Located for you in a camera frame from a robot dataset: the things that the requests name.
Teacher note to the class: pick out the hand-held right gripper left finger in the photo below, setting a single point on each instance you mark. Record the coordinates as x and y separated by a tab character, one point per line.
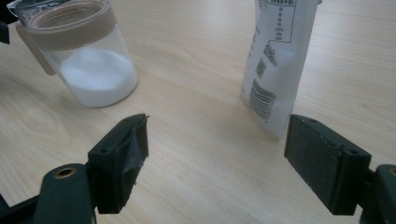
118	161

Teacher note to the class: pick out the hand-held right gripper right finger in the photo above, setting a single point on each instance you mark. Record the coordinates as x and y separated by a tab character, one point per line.
323	165

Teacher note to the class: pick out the clear glass jar beige lid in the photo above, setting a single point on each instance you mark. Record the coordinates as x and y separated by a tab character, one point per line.
74	34

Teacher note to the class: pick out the white granular powder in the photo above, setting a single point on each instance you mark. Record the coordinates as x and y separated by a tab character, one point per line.
99	81

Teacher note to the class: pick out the white blue bag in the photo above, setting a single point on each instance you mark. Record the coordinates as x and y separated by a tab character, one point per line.
274	62

